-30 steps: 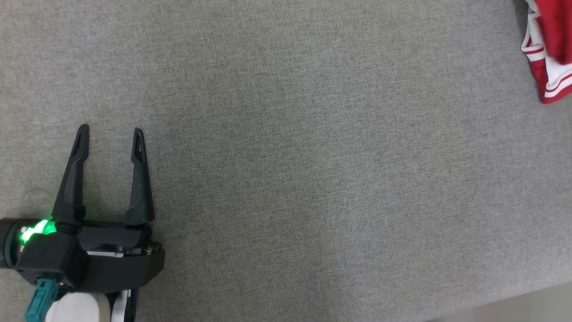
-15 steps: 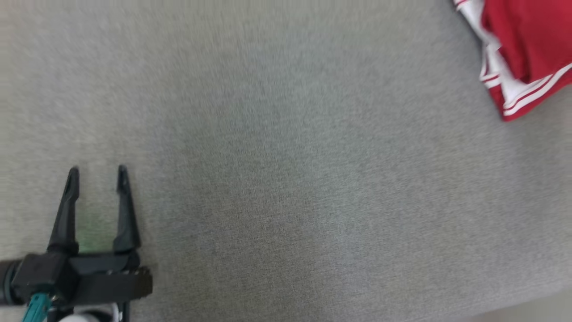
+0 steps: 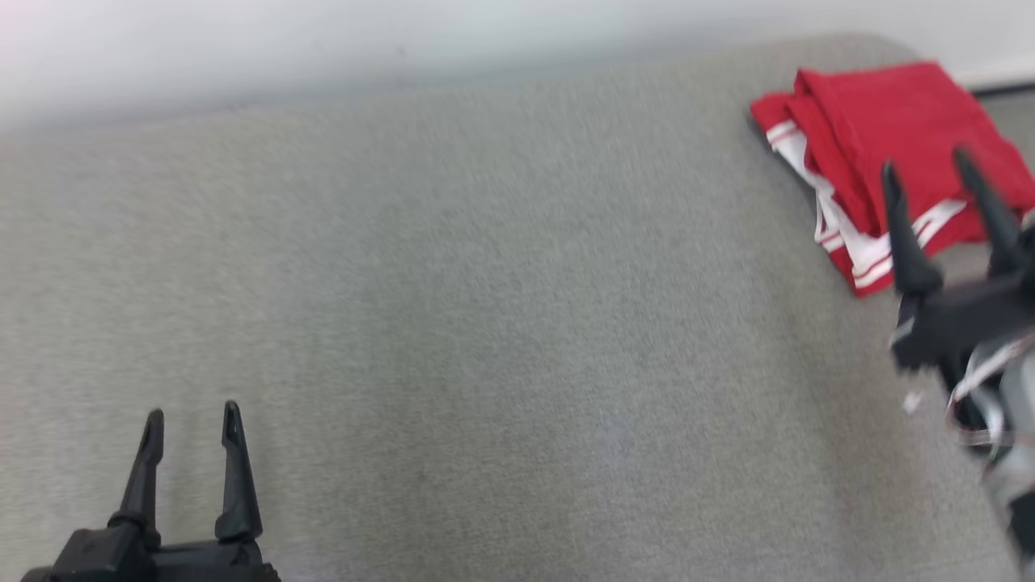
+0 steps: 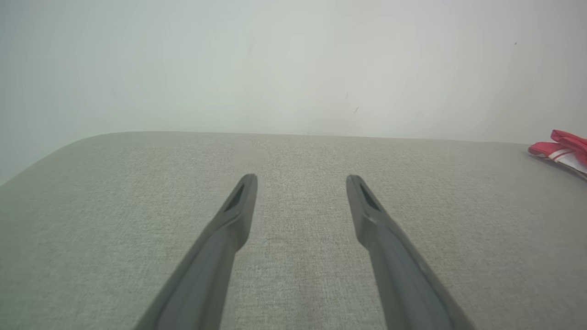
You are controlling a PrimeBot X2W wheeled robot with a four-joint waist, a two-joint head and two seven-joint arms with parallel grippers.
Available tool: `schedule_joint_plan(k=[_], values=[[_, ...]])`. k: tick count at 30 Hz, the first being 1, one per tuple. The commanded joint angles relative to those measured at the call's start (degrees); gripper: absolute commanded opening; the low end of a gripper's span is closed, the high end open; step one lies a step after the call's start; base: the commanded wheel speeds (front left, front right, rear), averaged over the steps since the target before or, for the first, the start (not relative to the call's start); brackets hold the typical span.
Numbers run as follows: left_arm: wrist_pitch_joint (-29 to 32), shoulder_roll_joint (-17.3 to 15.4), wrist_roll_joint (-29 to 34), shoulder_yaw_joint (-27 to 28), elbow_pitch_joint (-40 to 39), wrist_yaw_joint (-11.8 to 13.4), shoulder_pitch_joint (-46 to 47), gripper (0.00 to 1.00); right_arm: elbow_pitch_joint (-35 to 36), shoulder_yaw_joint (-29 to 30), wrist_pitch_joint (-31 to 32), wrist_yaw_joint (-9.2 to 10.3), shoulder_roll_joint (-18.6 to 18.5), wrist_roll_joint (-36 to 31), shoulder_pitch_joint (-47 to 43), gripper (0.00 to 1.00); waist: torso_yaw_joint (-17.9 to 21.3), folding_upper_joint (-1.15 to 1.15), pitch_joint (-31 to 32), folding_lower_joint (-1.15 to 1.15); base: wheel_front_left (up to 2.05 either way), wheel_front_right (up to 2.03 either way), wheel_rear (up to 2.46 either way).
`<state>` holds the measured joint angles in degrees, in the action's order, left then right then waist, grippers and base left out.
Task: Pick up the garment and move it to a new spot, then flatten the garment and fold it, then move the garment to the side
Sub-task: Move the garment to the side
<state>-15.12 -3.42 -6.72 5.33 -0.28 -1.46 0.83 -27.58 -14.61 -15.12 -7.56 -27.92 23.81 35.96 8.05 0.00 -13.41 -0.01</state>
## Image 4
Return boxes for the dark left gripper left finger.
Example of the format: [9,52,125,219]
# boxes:
[133,173,258,330]

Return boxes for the red and white basketball jersey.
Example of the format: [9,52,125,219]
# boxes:
[528,129,587,180]

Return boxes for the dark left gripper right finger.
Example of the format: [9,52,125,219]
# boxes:
[346,174,475,330]

